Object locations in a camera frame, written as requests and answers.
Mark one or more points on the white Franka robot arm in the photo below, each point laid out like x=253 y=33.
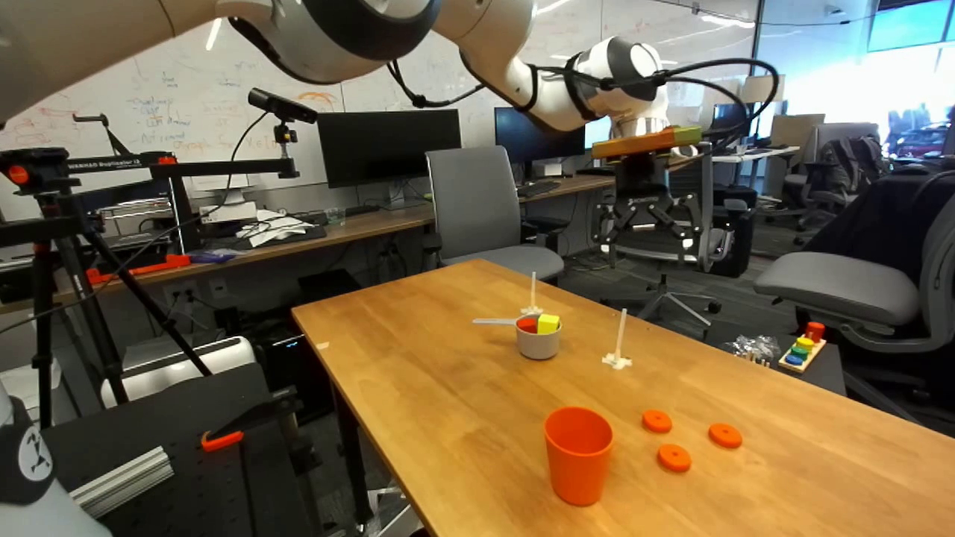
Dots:
x=298 y=30

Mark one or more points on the red-orange cube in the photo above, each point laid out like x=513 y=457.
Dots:
x=525 y=324

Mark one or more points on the orange green wrist camera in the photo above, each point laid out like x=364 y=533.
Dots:
x=646 y=141

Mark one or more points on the lit computer monitor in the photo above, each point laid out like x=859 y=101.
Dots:
x=595 y=136

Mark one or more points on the black side table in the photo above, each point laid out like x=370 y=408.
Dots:
x=188 y=479

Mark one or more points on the black tripod orange knobs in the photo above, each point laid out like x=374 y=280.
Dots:
x=59 y=248

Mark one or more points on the black mesh office chair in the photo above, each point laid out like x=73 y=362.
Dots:
x=705 y=239

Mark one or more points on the white papers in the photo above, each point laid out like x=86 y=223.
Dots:
x=273 y=230

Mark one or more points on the orange bar clamp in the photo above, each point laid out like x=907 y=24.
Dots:
x=138 y=271

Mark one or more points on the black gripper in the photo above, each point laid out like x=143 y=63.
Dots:
x=653 y=180

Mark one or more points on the black white foreground device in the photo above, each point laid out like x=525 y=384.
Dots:
x=23 y=466

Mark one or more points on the low black table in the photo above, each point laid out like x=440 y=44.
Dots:
x=775 y=375

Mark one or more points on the white metal beam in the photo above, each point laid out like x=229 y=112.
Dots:
x=180 y=371

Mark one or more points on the long wooden desk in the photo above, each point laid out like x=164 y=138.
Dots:
x=347 y=230

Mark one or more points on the colourful stacking toy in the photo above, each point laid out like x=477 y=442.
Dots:
x=801 y=350

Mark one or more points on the aluminium bar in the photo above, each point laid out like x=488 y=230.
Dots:
x=123 y=481

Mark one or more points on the grey office chair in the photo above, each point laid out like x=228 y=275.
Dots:
x=835 y=284
x=471 y=203

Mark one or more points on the white lamp shade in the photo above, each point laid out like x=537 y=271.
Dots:
x=765 y=92

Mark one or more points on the black clamp orange tip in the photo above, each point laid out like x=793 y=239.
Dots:
x=249 y=420

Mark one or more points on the black computer monitor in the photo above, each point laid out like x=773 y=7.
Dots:
x=525 y=145

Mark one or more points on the orange plastic cup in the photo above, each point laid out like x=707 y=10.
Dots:
x=576 y=462

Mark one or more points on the orange disc with hole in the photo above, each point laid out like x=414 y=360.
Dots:
x=725 y=436
x=656 y=423
x=673 y=457

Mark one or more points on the clear plastic bag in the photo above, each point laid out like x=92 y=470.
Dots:
x=756 y=347

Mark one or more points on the yellow cube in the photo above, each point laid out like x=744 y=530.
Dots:
x=546 y=324

